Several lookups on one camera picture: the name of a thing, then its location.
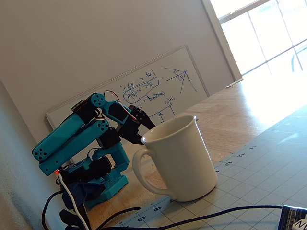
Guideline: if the red white servo wire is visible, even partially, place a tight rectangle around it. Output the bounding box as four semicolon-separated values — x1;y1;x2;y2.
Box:
104;90;140;122

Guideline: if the grey gridded cutting mat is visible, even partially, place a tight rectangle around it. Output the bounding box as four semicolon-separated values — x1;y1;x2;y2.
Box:
117;104;307;230

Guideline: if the blue table clamp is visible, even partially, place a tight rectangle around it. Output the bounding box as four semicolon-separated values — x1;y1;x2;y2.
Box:
59;181;103;230

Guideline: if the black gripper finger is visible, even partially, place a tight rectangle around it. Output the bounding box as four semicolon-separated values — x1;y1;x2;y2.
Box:
140;110;156;130
126;130;145;145

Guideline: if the white cable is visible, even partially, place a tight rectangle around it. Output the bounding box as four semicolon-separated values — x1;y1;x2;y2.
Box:
57;174;90;230

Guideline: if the whiteboard with blue drawings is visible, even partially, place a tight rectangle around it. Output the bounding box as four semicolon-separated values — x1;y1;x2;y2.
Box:
46;45;209;164

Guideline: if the white framed window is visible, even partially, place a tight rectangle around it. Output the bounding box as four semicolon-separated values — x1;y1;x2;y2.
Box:
201;0;307;82

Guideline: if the black labelled box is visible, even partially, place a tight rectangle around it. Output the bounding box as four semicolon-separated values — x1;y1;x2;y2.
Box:
279;204;307;230

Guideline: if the cream ceramic mug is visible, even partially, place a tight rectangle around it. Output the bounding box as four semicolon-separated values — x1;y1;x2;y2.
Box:
131;114;218;202

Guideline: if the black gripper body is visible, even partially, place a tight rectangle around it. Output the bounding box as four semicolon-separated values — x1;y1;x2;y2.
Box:
117;104;145;139

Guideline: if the black cable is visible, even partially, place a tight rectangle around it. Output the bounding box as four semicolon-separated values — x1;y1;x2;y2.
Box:
41;190;65;230
100;204;285;230
95;207;142;230

